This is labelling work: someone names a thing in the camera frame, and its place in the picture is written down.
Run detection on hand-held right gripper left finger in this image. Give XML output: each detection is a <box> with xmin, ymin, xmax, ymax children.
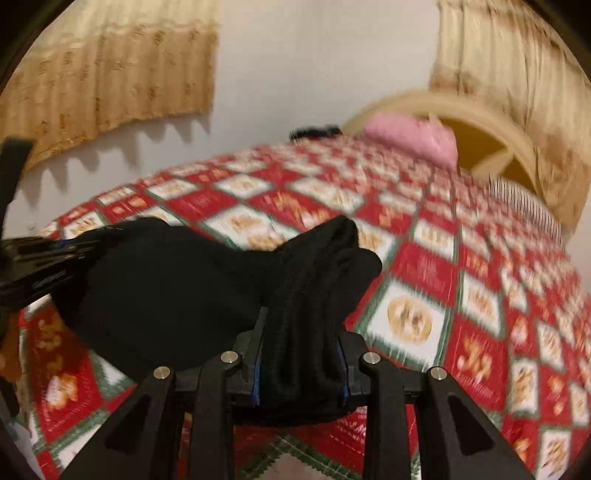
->
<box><xmin>60</xmin><ymin>307</ymin><xmax>271</xmax><ymax>480</ymax></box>

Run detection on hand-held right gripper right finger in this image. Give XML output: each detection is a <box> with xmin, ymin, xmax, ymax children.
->
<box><xmin>336</xmin><ymin>332</ymin><xmax>537</xmax><ymax>480</ymax></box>

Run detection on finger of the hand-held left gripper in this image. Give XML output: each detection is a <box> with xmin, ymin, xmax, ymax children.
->
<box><xmin>0</xmin><ymin>257</ymin><xmax>95</xmax><ymax>309</ymax></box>
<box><xmin>0</xmin><ymin>225</ymin><xmax>118</xmax><ymax>261</ymax></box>

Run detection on black pants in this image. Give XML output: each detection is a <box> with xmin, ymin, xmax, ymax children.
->
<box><xmin>54</xmin><ymin>215</ymin><xmax>385</xmax><ymax>426</ymax></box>

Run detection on red white printed blanket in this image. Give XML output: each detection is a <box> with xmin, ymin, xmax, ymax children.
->
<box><xmin>17</xmin><ymin>137</ymin><xmax>591</xmax><ymax>480</ymax></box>

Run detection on beige patterned curtain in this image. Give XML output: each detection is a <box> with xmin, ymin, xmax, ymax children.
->
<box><xmin>0</xmin><ymin>0</ymin><xmax>220</xmax><ymax>172</ymax></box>
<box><xmin>428</xmin><ymin>0</ymin><xmax>591</xmax><ymax>234</ymax></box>

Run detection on small black object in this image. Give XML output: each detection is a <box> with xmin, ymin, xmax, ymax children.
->
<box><xmin>289</xmin><ymin>124</ymin><xmax>343</xmax><ymax>142</ymax></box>

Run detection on pink pillow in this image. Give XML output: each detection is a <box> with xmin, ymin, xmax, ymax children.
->
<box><xmin>364</xmin><ymin>112</ymin><xmax>459</xmax><ymax>168</ymax></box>

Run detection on cream curved headboard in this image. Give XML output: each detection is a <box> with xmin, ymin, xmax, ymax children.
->
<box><xmin>342</xmin><ymin>90</ymin><xmax>548</xmax><ymax>206</ymax></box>

